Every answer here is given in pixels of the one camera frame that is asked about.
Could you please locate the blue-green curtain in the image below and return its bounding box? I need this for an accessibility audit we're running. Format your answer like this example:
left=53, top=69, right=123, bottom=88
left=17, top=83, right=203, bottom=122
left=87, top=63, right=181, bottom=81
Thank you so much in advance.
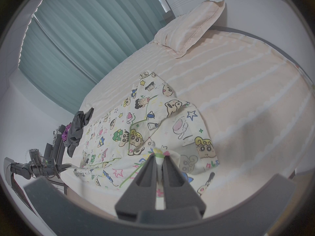
left=33, top=0, right=168, bottom=83
left=18, top=16, right=99, bottom=115

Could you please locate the cream pillow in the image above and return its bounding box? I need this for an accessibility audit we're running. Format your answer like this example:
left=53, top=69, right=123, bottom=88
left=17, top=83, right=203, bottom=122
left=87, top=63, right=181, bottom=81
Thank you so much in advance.
left=154, top=0, right=226, bottom=59

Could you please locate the purple satin garment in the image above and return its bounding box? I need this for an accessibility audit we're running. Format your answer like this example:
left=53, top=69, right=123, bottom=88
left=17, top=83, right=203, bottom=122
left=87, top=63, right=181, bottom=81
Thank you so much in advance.
left=62, top=128, right=73, bottom=142

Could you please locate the black shirt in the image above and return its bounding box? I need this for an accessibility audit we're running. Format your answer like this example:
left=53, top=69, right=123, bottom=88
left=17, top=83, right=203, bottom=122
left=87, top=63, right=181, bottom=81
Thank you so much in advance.
left=64, top=107, right=95, bottom=158

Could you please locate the grey bedside table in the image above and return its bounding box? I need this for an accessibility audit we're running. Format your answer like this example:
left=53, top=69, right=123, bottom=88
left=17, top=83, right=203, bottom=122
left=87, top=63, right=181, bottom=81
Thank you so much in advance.
left=161, top=11, right=176, bottom=24

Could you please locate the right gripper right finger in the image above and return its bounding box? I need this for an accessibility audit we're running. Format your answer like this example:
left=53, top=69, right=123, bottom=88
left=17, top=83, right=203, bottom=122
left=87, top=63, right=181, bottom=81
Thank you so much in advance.
left=162, top=154, right=206, bottom=217

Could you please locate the bed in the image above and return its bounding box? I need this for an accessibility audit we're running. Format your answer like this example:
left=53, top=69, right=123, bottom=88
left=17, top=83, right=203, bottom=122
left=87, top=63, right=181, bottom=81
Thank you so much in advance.
left=62, top=0, right=315, bottom=222

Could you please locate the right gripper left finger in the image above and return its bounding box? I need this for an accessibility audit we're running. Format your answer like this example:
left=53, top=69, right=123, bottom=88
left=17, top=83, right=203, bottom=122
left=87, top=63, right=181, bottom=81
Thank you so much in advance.
left=115, top=154, right=158, bottom=221

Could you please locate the black chest of drawers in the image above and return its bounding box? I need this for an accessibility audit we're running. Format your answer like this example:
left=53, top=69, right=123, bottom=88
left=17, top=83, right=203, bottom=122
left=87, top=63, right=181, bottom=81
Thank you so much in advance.
left=44, top=124, right=69, bottom=162

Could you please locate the white printed pyjama top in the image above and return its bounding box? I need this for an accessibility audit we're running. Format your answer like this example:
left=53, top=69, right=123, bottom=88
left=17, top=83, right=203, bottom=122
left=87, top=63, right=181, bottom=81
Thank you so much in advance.
left=72, top=71, right=220, bottom=206

